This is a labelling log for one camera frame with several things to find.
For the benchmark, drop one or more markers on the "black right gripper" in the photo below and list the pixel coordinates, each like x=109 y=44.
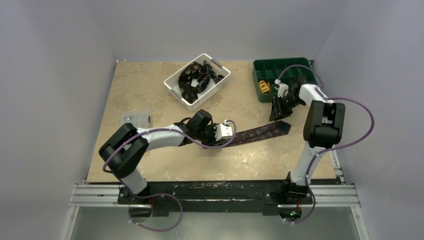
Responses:
x=282 y=105

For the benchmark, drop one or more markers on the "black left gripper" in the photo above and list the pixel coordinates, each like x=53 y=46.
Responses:
x=213 y=142

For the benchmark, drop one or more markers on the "maroon blue floral tie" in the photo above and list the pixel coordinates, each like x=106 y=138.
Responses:
x=264 y=132

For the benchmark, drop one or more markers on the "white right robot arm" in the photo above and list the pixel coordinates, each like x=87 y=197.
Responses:
x=322 y=129

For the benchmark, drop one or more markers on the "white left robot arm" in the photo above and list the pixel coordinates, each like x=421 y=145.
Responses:
x=123 y=151

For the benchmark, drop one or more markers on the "dark ties in basket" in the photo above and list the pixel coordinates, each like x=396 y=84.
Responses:
x=195 y=78

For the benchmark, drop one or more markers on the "rolled orange tie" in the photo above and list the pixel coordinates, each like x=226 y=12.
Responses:
x=264 y=87

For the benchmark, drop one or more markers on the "green compartment tray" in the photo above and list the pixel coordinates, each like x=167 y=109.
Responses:
x=268 y=70

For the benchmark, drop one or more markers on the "white perforated plastic basket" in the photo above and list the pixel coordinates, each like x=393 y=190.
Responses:
x=172 y=86

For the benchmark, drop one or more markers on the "clear plastic screw box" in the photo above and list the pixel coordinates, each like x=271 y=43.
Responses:
x=139 y=119

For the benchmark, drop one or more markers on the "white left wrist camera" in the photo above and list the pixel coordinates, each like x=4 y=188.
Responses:
x=223 y=130

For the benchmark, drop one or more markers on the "aluminium frame rail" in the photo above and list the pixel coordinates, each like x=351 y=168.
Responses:
x=140 y=85

